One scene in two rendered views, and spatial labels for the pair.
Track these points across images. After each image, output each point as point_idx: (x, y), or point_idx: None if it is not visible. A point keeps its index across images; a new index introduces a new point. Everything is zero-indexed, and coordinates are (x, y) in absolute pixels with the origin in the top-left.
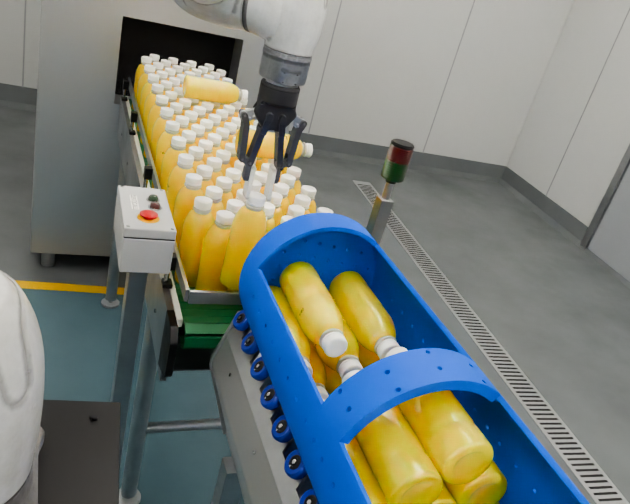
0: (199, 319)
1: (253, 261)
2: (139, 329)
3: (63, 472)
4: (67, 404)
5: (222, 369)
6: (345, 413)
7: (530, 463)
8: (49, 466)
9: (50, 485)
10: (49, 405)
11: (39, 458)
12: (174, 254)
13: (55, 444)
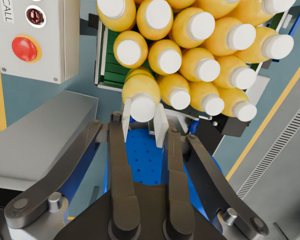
0: (115, 77)
1: (106, 176)
2: (90, 35)
3: (6, 230)
4: (1, 210)
5: (122, 110)
6: None
7: None
8: (1, 228)
9: (3, 233)
10: None
11: None
12: (96, 20)
13: (1, 223)
